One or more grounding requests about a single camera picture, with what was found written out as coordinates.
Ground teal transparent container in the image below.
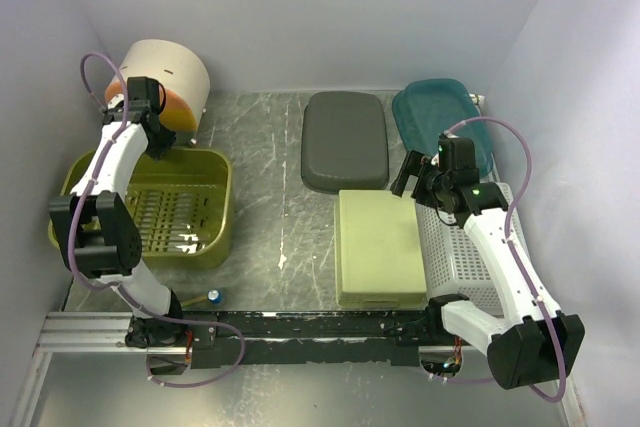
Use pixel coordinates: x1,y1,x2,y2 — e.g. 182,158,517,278
392,78,480,156

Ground dark grey container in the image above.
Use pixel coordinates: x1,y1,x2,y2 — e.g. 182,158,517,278
300,91,389,194

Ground white perforated basket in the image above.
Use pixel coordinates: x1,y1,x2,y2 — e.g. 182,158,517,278
416,204,503,318

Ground cream perforated basket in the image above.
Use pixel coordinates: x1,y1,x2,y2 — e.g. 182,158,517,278
334,190,427,310

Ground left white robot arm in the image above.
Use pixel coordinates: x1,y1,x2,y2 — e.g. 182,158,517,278
49,76,187,349

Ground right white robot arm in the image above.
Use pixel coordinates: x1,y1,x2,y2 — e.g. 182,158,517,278
391,135,585,402

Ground cream cylinder orange drawers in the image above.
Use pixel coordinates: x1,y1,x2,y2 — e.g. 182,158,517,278
119,39,210,140

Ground olive green large tub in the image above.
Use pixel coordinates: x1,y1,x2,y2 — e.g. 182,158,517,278
46,147,236,272

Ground olive slotted tray insert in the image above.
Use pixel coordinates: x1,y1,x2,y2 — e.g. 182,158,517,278
125,187,210,255

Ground small blue capped bottle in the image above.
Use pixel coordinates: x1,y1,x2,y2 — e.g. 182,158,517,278
207,289,223,305

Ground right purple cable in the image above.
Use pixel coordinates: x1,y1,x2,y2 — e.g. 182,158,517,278
429,116,569,403

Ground purple cable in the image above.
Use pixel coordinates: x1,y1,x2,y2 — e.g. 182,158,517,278
429,116,569,403
66,51,247,390

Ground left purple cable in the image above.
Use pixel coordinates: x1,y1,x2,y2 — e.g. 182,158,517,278
66,51,247,390

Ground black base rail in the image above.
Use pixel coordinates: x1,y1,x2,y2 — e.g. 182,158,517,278
124,309,471,371

